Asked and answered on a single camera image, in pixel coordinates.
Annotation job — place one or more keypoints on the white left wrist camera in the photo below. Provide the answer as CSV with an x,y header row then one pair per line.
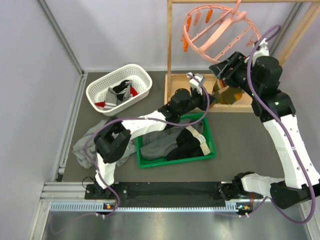
x,y
196,81

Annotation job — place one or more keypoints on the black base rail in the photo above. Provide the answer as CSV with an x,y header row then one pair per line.
x,y
164,194

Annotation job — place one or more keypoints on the pink clothes clip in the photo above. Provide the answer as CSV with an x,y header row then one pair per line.
x,y
196,19

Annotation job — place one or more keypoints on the green plastic tray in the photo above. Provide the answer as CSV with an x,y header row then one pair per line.
x,y
143,163

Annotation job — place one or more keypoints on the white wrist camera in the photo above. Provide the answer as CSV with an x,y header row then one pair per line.
x,y
196,81
261,51

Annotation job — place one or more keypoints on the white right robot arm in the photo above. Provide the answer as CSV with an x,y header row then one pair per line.
x,y
277,113

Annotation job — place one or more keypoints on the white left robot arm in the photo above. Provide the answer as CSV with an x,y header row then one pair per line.
x,y
112,141

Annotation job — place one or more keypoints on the olive green socks pair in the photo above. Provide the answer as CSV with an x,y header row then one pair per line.
x,y
224,94

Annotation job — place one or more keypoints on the orange clothes clip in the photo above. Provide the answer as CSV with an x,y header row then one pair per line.
x,y
185,46

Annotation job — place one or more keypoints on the black striped sock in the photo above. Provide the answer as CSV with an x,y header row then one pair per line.
x,y
120,90
125,83

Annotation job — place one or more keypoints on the black socks with label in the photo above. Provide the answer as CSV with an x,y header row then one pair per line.
x,y
190,144

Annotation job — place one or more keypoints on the grey crumpled cloth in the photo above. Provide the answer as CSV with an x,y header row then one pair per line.
x,y
85,149

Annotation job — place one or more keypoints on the grey striped sock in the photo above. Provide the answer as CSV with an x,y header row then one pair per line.
x,y
127,94
110,101

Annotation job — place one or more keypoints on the wooden hanger rack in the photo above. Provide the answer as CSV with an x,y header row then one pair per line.
x,y
298,14

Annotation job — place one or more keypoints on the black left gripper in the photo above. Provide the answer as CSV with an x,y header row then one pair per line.
x,y
203,99

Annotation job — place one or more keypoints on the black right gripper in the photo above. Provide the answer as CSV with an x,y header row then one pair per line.
x,y
222,69

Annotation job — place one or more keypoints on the grey clothes in tray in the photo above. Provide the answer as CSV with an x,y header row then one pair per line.
x,y
158,144

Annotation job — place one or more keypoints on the white perforated plastic basket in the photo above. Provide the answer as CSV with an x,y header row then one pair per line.
x,y
97,90

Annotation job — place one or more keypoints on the red sock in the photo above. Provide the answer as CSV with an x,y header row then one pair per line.
x,y
133,92
101,104

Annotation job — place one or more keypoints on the pink round clip hanger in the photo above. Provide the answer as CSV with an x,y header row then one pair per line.
x,y
220,16

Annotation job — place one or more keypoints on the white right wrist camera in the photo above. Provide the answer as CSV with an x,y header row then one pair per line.
x,y
261,51

